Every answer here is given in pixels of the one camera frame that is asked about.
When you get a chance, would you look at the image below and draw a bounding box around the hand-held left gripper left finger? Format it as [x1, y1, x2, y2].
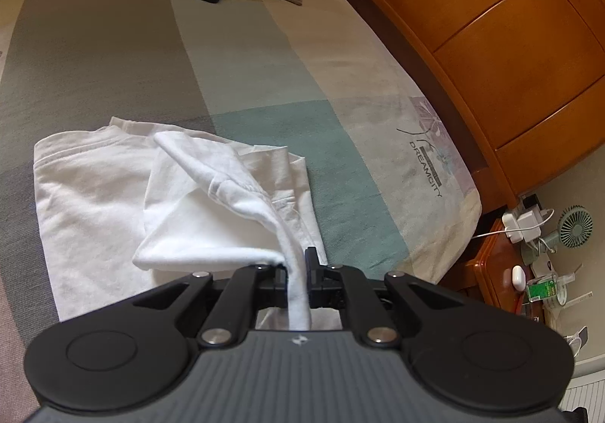
[135, 263, 290, 349]

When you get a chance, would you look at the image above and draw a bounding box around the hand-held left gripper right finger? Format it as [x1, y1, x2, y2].
[305, 246, 466, 349]

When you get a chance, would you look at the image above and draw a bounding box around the white printed t-shirt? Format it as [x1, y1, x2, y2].
[33, 117, 342, 333]

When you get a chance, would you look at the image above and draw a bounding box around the wooden nightstand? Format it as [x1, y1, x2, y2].
[439, 217, 568, 334]

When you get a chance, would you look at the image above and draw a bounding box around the white charger adapter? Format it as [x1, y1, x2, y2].
[517, 209, 544, 228]

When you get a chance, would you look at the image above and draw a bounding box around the green labelled small box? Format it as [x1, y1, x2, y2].
[526, 278, 559, 304]

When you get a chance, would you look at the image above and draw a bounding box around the small green desk fan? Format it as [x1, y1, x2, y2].
[521, 206, 594, 264]

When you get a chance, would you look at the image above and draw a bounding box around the white ribbed radiator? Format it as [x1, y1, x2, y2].
[562, 373, 605, 423]

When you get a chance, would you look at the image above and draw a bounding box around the wooden headboard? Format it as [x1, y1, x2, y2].
[307, 0, 605, 212]

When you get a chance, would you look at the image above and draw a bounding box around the white charging cable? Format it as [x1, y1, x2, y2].
[472, 208, 555, 239]

